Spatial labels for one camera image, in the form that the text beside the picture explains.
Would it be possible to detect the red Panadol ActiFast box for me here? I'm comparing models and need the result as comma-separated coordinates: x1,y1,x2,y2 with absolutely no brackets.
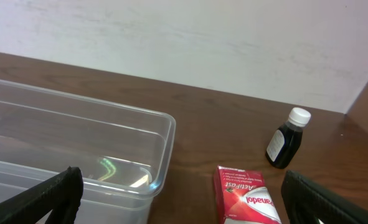
214,166,281,224

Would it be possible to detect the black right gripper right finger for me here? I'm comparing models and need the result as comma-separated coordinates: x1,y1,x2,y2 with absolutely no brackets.
281,170,368,224

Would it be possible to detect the dark syrup bottle white cap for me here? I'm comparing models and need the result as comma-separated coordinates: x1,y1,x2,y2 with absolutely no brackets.
265,107,311,169

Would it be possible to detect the clear plastic container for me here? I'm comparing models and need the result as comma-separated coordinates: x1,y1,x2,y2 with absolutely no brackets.
0,80,176,223

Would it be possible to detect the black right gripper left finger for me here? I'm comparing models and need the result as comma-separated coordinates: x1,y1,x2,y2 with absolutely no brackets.
0,167,83,224

